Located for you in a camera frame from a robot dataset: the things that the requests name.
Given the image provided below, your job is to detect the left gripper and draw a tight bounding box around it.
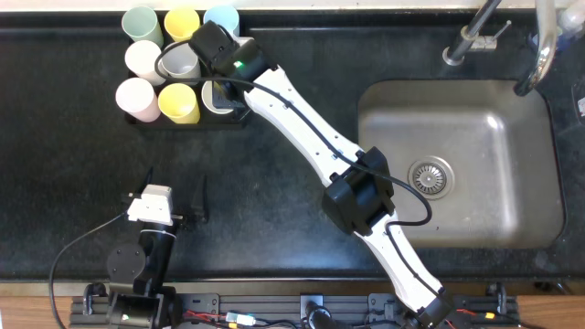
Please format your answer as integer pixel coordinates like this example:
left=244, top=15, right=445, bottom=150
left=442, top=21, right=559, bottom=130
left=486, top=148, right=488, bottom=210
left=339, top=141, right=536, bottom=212
left=122, top=167, right=210, bottom=229

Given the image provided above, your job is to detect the yellow cup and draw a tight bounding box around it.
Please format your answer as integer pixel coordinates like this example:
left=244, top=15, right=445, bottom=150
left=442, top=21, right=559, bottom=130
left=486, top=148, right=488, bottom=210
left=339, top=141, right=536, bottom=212
left=157, top=82, right=201, bottom=125
left=163, top=6, right=202, bottom=43

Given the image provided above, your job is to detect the white cup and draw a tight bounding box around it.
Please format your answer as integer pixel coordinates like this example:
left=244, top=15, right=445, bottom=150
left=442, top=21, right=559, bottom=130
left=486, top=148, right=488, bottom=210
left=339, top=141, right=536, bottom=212
left=123, top=39, right=166, bottom=87
left=200, top=80, right=239, bottom=115

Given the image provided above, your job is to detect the pink cup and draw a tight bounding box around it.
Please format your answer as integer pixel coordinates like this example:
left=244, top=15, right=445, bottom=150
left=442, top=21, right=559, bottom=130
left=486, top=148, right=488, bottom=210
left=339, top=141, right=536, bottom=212
left=114, top=77, right=162, bottom=123

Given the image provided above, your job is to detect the black tray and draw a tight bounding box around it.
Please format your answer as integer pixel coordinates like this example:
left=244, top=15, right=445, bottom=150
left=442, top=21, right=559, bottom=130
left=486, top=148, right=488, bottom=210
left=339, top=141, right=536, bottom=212
left=123, top=17, right=251, bottom=132

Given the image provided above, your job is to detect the grey cup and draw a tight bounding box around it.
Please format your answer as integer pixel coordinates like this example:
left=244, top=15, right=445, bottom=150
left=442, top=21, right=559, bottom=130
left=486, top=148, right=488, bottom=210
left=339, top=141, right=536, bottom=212
left=160, top=41, right=202, bottom=87

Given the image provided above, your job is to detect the green cup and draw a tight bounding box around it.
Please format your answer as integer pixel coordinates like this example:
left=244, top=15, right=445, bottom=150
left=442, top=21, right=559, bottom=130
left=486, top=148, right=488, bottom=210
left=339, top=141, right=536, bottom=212
left=121, top=5, right=165, bottom=48

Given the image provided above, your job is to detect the blue cup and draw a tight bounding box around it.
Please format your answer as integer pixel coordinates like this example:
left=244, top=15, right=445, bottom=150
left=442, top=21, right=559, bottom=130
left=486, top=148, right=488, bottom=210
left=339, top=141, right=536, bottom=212
left=203, top=5, right=240, bottom=37

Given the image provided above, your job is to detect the steel sink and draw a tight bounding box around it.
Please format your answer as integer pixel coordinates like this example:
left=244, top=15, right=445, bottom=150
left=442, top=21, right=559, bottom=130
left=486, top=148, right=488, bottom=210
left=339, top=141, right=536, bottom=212
left=356, top=80, right=566, bottom=250

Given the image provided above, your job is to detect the steel tap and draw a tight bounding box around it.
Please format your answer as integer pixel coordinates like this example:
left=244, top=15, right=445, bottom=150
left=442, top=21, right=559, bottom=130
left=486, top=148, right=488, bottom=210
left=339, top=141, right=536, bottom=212
left=441, top=0, right=559, bottom=97

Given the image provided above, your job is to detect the blue soap bottle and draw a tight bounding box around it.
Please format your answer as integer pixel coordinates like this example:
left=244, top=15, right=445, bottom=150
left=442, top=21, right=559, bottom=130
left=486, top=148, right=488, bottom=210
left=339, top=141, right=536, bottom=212
left=555, top=0, right=585, bottom=54

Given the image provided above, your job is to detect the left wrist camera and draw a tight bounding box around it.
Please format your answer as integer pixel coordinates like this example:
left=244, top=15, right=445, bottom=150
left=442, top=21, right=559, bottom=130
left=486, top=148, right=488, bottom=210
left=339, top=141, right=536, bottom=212
left=126, top=184, right=174, bottom=226

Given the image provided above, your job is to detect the mounting rail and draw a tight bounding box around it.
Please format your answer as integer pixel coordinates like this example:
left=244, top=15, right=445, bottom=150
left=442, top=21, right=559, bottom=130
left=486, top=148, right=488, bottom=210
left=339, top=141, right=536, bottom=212
left=68, top=281, right=522, bottom=329

